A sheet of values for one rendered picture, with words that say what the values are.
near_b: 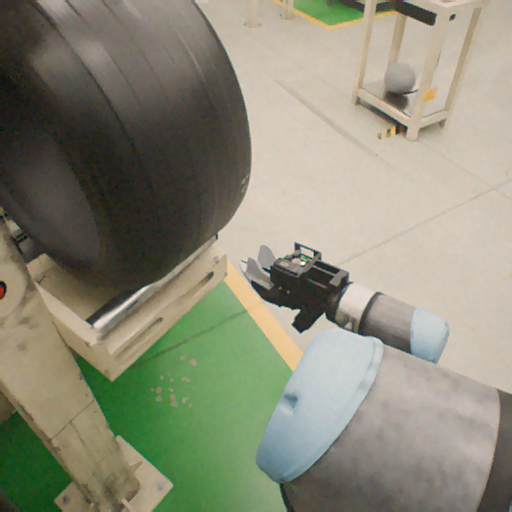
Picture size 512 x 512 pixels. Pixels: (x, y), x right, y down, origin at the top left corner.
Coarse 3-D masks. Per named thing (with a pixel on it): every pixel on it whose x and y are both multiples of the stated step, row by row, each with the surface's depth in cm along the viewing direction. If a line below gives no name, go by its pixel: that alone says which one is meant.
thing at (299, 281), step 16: (288, 256) 75; (304, 256) 75; (320, 256) 74; (272, 272) 74; (288, 272) 71; (304, 272) 71; (320, 272) 71; (336, 272) 72; (288, 288) 74; (304, 288) 74; (320, 288) 71; (336, 288) 69; (288, 304) 77; (304, 304) 76; (320, 304) 74
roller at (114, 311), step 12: (216, 240) 105; (168, 276) 95; (144, 288) 92; (156, 288) 94; (120, 300) 89; (132, 300) 90; (144, 300) 92; (96, 312) 87; (108, 312) 87; (120, 312) 88; (96, 324) 85; (108, 324) 87
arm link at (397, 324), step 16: (368, 304) 67; (384, 304) 66; (400, 304) 66; (368, 320) 66; (384, 320) 65; (400, 320) 64; (416, 320) 64; (432, 320) 64; (384, 336) 65; (400, 336) 64; (416, 336) 63; (432, 336) 62; (416, 352) 63; (432, 352) 62
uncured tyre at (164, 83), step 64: (0, 0) 55; (64, 0) 56; (128, 0) 60; (192, 0) 67; (0, 64) 58; (64, 64) 55; (128, 64) 58; (192, 64) 64; (0, 128) 97; (64, 128) 58; (128, 128) 58; (192, 128) 65; (0, 192) 92; (64, 192) 105; (128, 192) 62; (192, 192) 68; (64, 256) 89; (128, 256) 70
